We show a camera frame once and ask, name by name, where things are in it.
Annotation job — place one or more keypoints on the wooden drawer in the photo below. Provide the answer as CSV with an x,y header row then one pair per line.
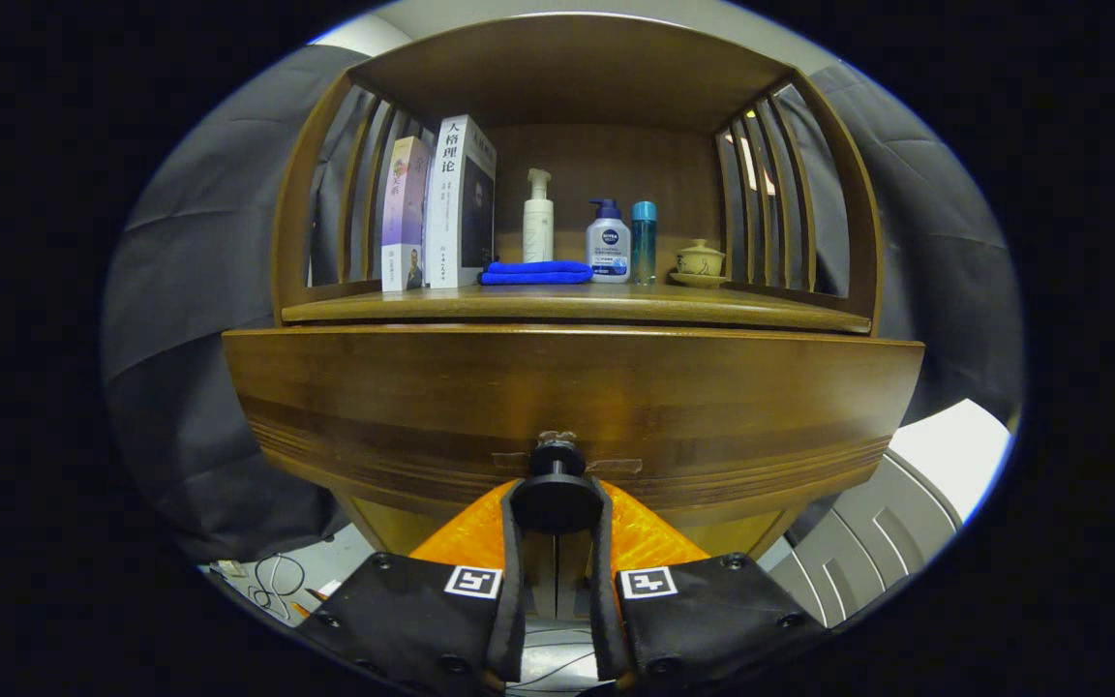
x,y
422,397

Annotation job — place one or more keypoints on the yellow lidded teacup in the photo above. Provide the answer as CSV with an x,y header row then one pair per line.
x,y
700,261

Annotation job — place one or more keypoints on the white bottle with blue cap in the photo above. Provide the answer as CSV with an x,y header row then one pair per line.
x,y
608,254

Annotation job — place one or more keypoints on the blue folded cloth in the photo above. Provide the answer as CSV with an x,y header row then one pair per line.
x,y
533,275

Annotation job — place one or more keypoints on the teal bottle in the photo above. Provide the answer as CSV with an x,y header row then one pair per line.
x,y
644,247

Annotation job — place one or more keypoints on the wooden countertop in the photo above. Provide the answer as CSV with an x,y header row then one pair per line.
x,y
616,302

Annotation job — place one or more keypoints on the purple book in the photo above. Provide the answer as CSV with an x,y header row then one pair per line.
x,y
405,213

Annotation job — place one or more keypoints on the wooden cabinet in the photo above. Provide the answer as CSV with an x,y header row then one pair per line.
x,y
567,77

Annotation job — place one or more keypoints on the white flat surface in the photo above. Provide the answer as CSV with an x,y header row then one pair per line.
x,y
954,450

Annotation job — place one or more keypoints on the white book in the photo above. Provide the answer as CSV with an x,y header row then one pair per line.
x,y
443,213

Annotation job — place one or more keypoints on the yellow saucer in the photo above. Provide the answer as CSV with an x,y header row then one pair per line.
x,y
698,282

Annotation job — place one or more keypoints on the white pump bottle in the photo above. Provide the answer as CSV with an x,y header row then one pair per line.
x,y
538,232

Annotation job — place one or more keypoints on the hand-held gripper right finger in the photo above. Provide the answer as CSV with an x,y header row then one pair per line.
x,y
604,610

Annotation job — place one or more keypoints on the grey ribbed panel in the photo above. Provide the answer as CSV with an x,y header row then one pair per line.
x,y
867,542

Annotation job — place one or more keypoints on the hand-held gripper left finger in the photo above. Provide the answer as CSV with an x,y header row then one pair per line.
x,y
512,600

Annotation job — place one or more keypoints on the black drawer knob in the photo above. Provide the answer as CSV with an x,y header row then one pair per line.
x,y
557,503

